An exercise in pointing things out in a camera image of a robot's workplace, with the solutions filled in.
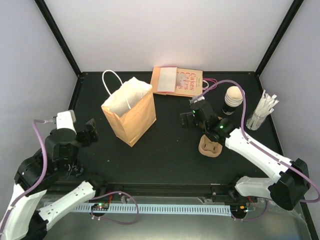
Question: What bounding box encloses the black frame post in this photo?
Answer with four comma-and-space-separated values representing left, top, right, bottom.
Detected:
255, 0, 304, 77
34, 0, 82, 77

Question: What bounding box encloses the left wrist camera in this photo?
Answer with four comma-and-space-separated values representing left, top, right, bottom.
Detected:
54, 110, 77, 132

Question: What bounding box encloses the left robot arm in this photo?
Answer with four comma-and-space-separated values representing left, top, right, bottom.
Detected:
0, 119, 108, 240

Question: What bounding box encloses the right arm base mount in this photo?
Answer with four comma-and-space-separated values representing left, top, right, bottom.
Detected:
209, 184, 258, 204

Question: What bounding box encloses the jar of white stirrers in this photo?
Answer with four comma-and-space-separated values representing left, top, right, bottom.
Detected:
246, 90, 279, 131

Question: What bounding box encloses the orange flat bag stack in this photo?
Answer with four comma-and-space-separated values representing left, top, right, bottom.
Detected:
150, 66, 178, 94

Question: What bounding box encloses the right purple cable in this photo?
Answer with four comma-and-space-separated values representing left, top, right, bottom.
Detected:
194, 79, 320, 223

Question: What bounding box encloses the black frame post right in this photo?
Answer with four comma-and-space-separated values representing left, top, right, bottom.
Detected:
255, 0, 304, 77

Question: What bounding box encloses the light blue cable duct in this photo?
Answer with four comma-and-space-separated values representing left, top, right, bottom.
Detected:
43, 201, 231, 217

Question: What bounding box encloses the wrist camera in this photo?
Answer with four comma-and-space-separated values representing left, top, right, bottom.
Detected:
54, 110, 77, 132
189, 96, 205, 105

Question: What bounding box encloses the Cakes printed paper bag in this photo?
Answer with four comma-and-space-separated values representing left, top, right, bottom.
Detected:
164, 68, 218, 97

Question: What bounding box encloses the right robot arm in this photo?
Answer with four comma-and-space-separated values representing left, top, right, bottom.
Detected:
180, 100, 311, 211

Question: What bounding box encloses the black paper cup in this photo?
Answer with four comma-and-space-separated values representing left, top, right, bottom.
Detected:
67, 159, 84, 177

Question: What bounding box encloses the stack of paper cups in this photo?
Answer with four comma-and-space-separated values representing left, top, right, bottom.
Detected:
222, 86, 243, 115

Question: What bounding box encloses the black frame post left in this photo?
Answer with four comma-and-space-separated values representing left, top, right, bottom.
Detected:
34, 0, 82, 77

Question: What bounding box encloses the orange paper bag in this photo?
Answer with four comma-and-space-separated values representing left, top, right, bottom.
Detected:
101, 69, 157, 147

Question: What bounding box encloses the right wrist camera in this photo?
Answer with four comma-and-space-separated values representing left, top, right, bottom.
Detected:
189, 96, 205, 105

